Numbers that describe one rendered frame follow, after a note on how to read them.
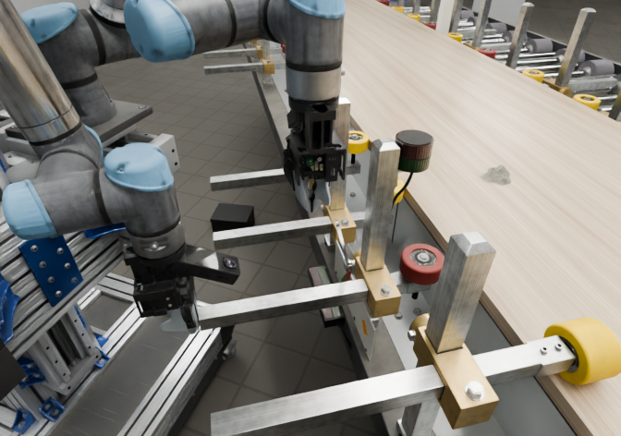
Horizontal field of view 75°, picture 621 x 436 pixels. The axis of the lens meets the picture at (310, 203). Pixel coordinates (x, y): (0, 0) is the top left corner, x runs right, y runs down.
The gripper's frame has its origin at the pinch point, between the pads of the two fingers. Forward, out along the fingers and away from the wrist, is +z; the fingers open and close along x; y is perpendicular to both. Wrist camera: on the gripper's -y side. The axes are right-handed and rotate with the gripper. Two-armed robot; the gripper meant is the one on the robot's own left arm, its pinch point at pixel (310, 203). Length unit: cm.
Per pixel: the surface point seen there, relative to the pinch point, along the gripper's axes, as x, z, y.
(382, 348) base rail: 12.8, 32.0, 9.6
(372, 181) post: 10.0, -4.5, 2.4
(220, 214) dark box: -21, 90, -122
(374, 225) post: 10.7, 4.0, 3.7
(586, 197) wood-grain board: 65, 12, -4
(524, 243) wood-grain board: 41.5, 12.0, 6.3
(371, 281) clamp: 10.1, 15.0, 6.3
